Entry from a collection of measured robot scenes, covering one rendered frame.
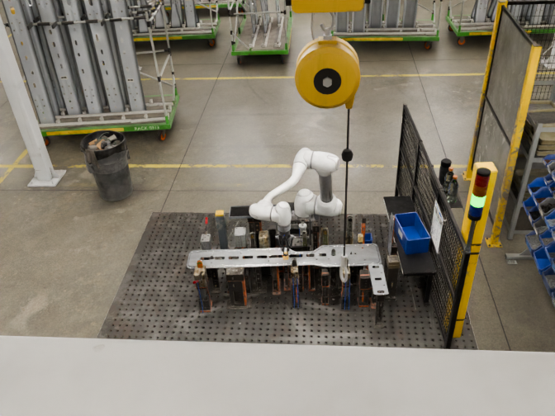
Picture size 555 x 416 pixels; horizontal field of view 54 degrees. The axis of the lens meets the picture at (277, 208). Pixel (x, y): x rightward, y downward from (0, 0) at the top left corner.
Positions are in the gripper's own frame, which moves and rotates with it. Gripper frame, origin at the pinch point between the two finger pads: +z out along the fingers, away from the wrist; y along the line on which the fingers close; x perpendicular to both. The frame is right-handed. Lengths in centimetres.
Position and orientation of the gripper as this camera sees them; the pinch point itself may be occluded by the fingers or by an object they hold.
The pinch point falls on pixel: (285, 251)
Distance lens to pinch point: 385.1
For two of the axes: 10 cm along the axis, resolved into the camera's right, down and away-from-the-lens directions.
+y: -10.0, 0.4, 0.4
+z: 0.5, 8.0, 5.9
